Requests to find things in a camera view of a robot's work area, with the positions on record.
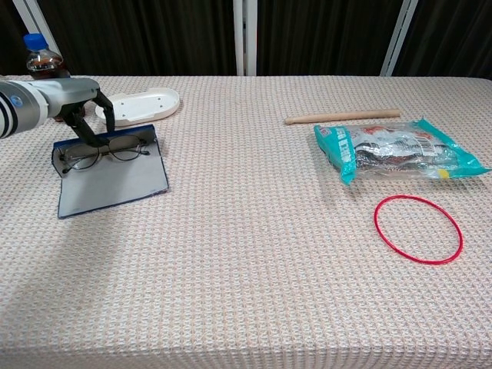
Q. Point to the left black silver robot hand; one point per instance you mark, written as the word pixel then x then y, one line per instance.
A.
pixel 69 94

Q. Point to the black wire eyeglasses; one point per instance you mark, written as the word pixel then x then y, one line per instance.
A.
pixel 123 150

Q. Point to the blue rectangular box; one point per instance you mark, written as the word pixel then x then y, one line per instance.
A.
pixel 111 184

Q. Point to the beige textured tablecloth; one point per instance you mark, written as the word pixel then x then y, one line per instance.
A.
pixel 246 250

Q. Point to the cola bottle with blue cap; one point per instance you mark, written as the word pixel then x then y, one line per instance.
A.
pixel 40 61

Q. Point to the black pleated curtain panel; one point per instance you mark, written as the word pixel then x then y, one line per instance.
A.
pixel 9 42
pixel 449 38
pixel 146 38
pixel 323 38

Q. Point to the white oval plastic tray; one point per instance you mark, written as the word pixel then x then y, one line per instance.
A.
pixel 150 105

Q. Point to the wooden stick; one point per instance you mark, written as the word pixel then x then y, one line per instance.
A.
pixel 342 116

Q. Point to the teal clear snack bag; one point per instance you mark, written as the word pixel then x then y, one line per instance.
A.
pixel 396 151

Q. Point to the white frame post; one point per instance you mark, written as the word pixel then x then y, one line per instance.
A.
pixel 245 38
pixel 34 19
pixel 397 38

